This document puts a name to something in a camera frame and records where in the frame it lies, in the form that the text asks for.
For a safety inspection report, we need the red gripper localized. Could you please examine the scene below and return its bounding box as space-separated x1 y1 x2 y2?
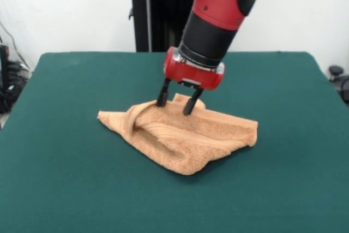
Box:
156 46 226 116

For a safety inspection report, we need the orange terry towel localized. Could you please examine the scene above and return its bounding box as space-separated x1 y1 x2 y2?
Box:
97 93 258 176

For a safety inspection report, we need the black equipment with cables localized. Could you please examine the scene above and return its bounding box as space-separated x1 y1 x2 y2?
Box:
0 43 31 114

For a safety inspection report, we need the grey office chair base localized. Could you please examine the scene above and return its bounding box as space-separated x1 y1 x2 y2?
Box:
328 65 349 105

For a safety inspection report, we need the dark green table cloth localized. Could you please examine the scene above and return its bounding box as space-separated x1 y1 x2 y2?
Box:
0 51 349 233

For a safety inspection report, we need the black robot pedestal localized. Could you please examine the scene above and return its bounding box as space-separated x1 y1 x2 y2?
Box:
119 0 197 53

